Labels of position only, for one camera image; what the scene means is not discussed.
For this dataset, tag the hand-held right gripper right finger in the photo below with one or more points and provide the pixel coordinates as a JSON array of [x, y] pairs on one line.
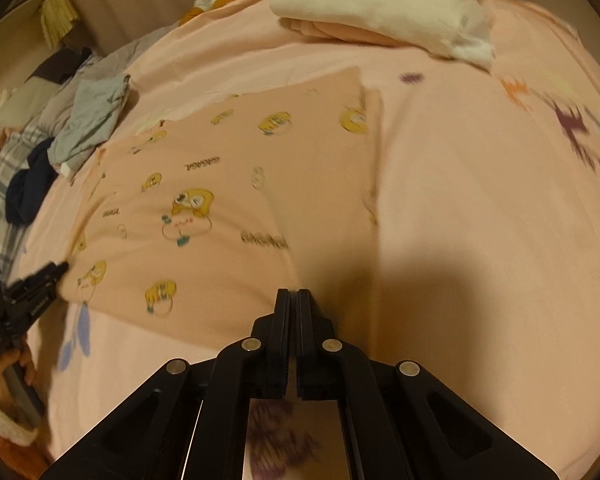
[[360, 380]]

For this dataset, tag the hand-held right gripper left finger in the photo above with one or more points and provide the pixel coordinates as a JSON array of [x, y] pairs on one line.
[[230, 375]]

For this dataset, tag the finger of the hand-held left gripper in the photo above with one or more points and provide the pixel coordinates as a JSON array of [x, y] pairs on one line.
[[42, 275]]

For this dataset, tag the pink cartoon-print baby shirt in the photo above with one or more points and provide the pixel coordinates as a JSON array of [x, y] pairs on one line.
[[220, 200]]

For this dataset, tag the person's left forearm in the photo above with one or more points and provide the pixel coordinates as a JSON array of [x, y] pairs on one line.
[[5, 425]]

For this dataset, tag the person's left hand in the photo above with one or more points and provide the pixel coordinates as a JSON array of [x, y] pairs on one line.
[[10, 360]]

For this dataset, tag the navy garment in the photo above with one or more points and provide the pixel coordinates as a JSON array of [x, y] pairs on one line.
[[27, 190]]

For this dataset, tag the grey plaid quilt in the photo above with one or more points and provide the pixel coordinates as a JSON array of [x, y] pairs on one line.
[[0, 170]]

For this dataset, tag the grey garment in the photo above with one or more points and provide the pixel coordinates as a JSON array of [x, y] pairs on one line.
[[90, 115]]

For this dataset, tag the beige pillow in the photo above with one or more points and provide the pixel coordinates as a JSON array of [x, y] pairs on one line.
[[25, 100]]

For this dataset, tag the pink animal-print bedsheet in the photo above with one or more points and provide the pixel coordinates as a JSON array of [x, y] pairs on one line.
[[480, 235]]

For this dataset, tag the dark brown cloth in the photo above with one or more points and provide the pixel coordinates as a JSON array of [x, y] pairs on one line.
[[62, 62]]

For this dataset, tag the grey bed sheet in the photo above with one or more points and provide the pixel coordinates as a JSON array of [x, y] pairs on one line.
[[125, 52]]

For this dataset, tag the yellow tasselled cloth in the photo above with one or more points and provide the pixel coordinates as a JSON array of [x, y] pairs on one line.
[[57, 15]]

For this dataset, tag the pink folded garment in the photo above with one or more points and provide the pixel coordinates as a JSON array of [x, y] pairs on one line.
[[340, 30]]

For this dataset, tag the white folded garment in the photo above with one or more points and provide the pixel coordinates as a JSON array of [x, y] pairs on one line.
[[380, 0]]

